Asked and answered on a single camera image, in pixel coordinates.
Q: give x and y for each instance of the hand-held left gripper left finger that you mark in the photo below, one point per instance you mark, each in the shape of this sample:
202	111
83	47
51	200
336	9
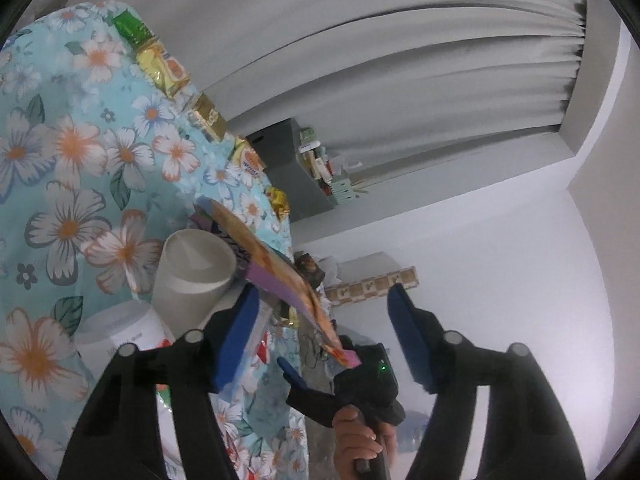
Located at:
240	340

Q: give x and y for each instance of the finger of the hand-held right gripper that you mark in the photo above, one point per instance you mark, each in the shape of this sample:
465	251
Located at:
295	375

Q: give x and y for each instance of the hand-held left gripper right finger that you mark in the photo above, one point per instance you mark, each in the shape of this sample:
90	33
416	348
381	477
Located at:
407	340

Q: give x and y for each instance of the white paper cup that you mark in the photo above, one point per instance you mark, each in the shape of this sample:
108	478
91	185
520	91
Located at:
190	280

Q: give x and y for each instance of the pink orange snack packet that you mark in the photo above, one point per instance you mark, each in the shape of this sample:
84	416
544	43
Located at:
280	270

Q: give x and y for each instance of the white tub with red print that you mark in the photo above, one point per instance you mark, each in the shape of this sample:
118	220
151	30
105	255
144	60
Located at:
125	332

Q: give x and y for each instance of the person's right hand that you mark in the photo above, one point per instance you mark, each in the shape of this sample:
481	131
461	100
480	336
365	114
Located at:
350	440

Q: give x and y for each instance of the white board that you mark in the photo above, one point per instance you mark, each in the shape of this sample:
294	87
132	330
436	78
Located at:
370	264

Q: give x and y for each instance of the dark cardboard box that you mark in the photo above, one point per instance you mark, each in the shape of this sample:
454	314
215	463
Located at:
310	267

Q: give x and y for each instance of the small gold wrapper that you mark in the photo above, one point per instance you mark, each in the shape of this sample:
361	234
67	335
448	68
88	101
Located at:
278	202

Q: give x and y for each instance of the green desk organizer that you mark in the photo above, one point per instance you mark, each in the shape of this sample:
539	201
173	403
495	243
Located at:
342	189

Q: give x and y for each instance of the yellow orange snack packet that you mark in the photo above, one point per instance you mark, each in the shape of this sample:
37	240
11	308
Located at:
248	162

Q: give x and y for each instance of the grey cabinet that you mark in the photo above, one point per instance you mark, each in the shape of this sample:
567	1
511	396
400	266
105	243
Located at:
285	160

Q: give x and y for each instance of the gold brown snack packet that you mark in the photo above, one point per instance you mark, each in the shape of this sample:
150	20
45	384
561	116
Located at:
207	116

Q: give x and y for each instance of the blue floral blanket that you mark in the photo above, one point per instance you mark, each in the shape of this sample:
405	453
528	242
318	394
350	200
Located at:
75	160

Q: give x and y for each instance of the grey curtain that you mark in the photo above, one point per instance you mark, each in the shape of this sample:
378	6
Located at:
350	60

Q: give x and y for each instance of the green snack packet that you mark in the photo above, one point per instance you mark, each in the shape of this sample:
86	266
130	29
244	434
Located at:
131	30

